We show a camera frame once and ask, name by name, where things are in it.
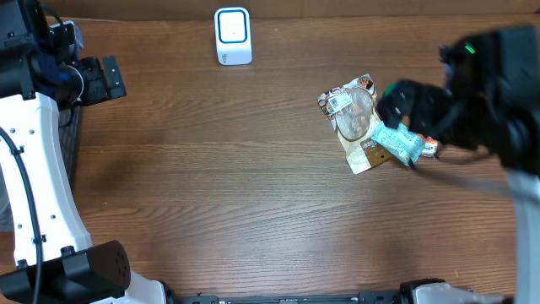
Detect green lid jar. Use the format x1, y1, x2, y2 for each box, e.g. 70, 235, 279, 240
383, 83, 397, 96

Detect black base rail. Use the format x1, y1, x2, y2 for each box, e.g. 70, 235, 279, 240
175, 290, 413, 304

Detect teal tissue pack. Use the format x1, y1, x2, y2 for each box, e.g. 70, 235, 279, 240
372, 122, 425, 166

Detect beige brown snack pouch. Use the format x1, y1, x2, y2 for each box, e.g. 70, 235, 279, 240
317, 74, 392, 174

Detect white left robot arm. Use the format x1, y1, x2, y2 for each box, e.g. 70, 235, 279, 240
1, 0, 174, 303

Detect orange snack packet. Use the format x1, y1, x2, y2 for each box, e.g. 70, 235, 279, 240
419, 135, 439, 157

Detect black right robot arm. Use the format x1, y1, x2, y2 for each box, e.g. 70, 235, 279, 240
376, 24, 539, 303

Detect white barcode scanner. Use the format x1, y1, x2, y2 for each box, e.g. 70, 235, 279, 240
214, 7, 252, 66

